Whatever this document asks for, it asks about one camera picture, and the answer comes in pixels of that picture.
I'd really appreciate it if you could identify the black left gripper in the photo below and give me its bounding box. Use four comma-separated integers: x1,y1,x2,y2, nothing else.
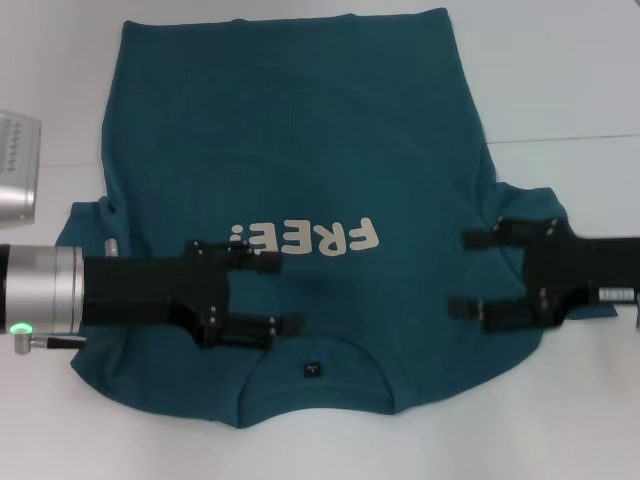
82,239,309,352

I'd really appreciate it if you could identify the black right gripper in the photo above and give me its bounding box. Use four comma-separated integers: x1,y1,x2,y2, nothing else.
447,218,640,333

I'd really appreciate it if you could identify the teal blue FREE t-shirt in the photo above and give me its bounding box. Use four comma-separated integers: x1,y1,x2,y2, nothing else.
55,7,621,431

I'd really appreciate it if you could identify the left arm plug cable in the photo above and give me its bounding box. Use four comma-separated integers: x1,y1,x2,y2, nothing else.
12,333,87,357

